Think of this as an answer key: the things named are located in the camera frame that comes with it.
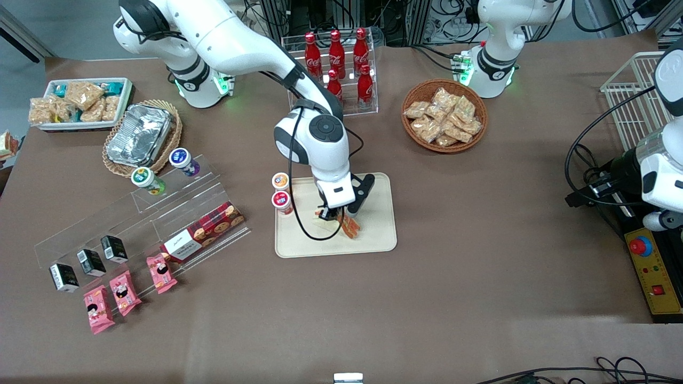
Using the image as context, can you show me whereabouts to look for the yellow emergency stop control box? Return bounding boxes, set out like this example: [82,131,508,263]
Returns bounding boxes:
[608,205,683,323]

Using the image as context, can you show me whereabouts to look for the cream plastic tray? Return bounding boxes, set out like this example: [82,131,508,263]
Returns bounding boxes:
[274,172,398,259]

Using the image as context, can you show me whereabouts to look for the pink snack pack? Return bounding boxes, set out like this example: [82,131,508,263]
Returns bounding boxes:
[109,270,142,317]
[146,254,178,294]
[83,285,115,335]

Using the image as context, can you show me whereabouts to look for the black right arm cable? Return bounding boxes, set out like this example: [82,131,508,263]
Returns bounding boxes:
[287,69,364,242]

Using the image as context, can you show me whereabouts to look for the triangle sandwich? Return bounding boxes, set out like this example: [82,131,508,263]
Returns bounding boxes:
[309,211,364,241]
[0,131,18,161]

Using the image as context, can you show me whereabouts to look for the red cookie box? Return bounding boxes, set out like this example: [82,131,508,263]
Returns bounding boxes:
[160,202,245,263]

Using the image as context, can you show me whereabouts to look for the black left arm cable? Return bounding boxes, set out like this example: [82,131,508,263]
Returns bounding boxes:
[565,85,657,209]

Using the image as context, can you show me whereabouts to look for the white wire basket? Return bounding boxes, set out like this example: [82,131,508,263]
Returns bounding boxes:
[600,51,673,153]

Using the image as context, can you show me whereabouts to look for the white rectangular bin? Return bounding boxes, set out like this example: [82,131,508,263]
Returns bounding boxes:
[33,78,133,132]

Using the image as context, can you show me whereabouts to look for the red lid yogurt cup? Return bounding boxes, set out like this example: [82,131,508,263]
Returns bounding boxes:
[271,190,295,216]

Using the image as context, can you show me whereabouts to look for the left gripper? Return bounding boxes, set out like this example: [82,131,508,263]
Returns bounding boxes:
[565,148,683,212]

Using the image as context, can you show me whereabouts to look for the clear acrylic bottle rack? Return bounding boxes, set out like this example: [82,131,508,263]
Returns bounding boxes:
[281,27,378,117]

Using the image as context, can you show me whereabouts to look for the orange lid yogurt cup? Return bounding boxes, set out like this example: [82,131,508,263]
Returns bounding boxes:
[271,172,293,196]

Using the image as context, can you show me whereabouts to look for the silver foil container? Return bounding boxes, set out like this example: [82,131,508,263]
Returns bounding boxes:
[106,104,172,166]

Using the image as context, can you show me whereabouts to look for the aluminium frame rack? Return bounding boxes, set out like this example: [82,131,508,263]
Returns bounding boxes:
[256,0,427,46]

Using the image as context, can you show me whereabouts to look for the red cola bottle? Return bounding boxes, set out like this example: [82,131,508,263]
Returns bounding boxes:
[353,28,370,75]
[304,32,323,76]
[327,69,344,105]
[328,29,346,79]
[357,65,374,110]

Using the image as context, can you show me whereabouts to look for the black cables at table edge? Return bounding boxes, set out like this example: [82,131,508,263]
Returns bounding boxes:
[475,356,683,384]

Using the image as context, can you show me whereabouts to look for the green lid yogurt cup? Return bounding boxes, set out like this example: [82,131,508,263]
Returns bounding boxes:
[131,166,166,196]

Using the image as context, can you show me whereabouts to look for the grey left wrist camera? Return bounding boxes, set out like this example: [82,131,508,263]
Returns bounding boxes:
[642,211,683,231]

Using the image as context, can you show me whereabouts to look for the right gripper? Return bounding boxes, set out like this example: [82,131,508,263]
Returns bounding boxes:
[315,173,376,215]

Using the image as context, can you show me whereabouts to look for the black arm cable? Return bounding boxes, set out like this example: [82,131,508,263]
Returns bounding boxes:
[565,85,657,209]
[287,69,364,242]

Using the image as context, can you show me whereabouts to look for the clear acrylic stepped shelf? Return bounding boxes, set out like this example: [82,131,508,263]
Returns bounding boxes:
[33,155,251,289]

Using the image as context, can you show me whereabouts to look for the round wicker basket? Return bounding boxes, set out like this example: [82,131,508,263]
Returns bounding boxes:
[401,79,488,154]

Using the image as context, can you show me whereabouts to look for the blue lid yogurt cup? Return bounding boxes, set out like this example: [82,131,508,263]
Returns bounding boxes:
[169,148,201,178]

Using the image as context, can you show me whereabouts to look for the oval wicker basket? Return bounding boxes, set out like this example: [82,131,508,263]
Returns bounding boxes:
[102,99,183,178]

